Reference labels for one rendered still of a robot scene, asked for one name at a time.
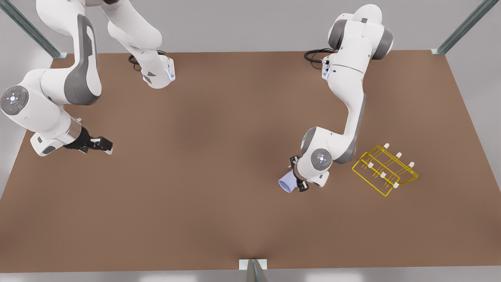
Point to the lavender cup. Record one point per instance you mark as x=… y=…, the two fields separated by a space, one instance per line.
x=286 y=183

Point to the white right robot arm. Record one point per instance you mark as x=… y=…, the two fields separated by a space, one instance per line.
x=78 y=78

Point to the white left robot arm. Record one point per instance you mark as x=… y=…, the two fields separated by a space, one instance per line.
x=352 y=78

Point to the silver frame post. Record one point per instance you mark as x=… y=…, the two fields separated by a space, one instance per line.
x=253 y=270
x=33 y=30
x=462 y=29

